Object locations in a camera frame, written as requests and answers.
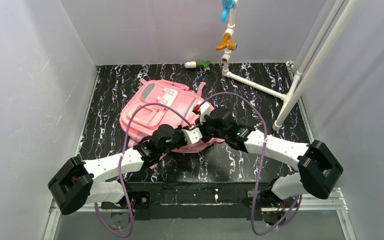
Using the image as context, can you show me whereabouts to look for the pink student backpack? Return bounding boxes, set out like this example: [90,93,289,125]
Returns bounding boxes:
[119,78,223,168]

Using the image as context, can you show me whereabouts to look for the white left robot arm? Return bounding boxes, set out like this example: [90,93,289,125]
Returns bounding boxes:
[47,124,200,215]

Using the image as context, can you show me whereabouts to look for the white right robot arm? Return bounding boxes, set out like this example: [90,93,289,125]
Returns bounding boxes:
[193,105,344,202]

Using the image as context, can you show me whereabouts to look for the green white pipe fitting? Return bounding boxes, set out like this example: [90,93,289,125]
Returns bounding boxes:
[184,60,211,73]

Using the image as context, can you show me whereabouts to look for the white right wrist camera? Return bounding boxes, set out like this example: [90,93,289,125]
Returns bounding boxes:
[192,101,211,124]

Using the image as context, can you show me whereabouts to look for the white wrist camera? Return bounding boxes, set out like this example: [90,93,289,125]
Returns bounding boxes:
[181,126,203,145]
[192,101,211,124]

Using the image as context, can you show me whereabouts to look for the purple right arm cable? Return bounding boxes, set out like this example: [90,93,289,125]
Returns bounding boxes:
[201,92,303,236]

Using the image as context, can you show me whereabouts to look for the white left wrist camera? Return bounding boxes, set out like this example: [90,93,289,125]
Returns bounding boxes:
[181,126,203,145]

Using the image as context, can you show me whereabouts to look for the orange tap handle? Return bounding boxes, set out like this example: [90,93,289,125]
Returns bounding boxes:
[215,33,237,51]

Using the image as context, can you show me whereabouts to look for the white pvc pipe frame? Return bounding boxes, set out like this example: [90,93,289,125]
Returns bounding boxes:
[220,0,364,132]

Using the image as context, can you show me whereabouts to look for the aluminium rail frame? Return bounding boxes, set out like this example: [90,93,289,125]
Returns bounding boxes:
[42,61,358,240]

